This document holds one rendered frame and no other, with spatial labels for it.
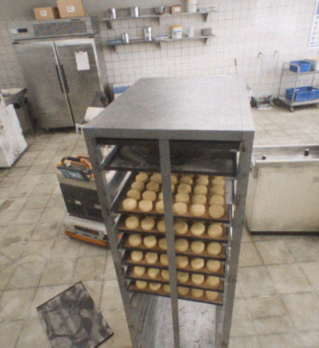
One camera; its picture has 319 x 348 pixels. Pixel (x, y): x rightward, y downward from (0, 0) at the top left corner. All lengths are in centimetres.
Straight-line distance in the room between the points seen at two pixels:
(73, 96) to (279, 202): 424
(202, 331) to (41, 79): 492
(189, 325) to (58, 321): 105
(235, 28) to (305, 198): 448
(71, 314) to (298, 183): 224
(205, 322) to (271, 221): 123
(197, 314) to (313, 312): 92
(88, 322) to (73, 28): 458
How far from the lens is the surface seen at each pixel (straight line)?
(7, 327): 278
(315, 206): 296
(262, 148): 280
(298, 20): 702
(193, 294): 126
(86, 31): 548
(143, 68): 634
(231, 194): 89
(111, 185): 96
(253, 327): 245
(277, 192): 273
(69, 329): 253
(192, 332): 221
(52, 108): 587
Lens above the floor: 210
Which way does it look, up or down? 32 degrees down
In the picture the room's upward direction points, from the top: 5 degrees counter-clockwise
